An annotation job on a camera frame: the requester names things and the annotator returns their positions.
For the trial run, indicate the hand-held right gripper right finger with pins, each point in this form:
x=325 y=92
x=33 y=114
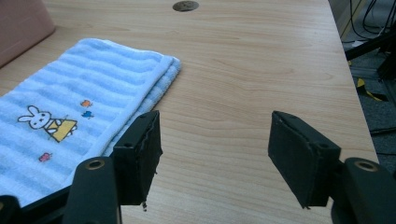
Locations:
x=299 y=161

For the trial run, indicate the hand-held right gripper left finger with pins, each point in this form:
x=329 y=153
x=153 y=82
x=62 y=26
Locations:
x=137 y=161

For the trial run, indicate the blue striped towel with rabbit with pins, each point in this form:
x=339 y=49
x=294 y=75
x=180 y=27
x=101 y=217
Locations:
x=81 y=102

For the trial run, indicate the black metal stand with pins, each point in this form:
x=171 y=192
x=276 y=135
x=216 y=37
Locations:
x=373 y=46

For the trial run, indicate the yellow and black floor tape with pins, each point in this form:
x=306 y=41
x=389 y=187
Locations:
x=369 y=90

